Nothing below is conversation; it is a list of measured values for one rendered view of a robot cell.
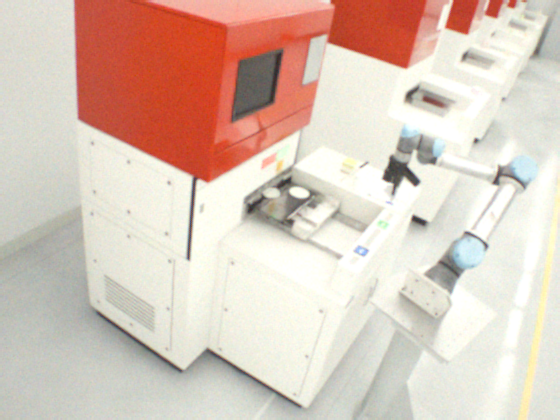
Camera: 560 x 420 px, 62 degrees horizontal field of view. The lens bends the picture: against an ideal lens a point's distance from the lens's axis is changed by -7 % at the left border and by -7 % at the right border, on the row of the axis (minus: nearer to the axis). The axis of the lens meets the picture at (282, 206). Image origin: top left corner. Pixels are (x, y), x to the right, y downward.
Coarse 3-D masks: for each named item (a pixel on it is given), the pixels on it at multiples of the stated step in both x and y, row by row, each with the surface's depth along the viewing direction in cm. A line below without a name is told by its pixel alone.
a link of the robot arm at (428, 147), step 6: (420, 138) 200; (426, 138) 199; (432, 138) 200; (438, 138) 201; (420, 144) 200; (426, 144) 199; (432, 144) 199; (438, 144) 198; (444, 144) 199; (420, 150) 201; (426, 150) 200; (432, 150) 199; (438, 150) 199; (426, 156) 206; (432, 156) 206; (438, 156) 201
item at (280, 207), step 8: (280, 184) 254; (288, 184) 255; (296, 184) 257; (280, 192) 247; (288, 192) 249; (312, 192) 253; (264, 200) 239; (272, 200) 240; (280, 200) 242; (288, 200) 243; (296, 200) 244; (304, 200) 245; (256, 208) 232; (264, 208) 233; (272, 208) 235; (280, 208) 236; (288, 208) 237; (296, 208) 238; (272, 216) 229; (280, 216) 230
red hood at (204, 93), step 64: (128, 0) 166; (192, 0) 172; (256, 0) 190; (128, 64) 178; (192, 64) 163; (256, 64) 176; (320, 64) 223; (128, 128) 192; (192, 128) 175; (256, 128) 196
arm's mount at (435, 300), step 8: (408, 272) 206; (416, 272) 202; (408, 280) 207; (416, 280) 203; (424, 280) 200; (400, 288) 212; (408, 288) 208; (416, 288) 204; (424, 288) 201; (432, 288) 198; (440, 288) 195; (408, 296) 208; (416, 296) 205; (424, 296) 202; (432, 296) 199; (440, 296) 196; (448, 296) 195; (424, 304) 204; (432, 304) 200; (440, 304) 197; (448, 304) 205; (432, 312) 202; (440, 312) 202
